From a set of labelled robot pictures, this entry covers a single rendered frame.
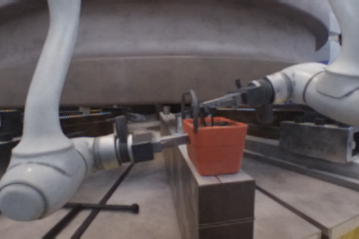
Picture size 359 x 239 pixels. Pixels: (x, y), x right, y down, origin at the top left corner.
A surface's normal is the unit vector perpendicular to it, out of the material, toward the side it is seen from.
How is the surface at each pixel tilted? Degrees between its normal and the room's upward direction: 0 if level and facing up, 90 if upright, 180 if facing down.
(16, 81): 90
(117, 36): 90
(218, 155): 97
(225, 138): 97
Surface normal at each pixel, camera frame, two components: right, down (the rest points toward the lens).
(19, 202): 0.14, 0.27
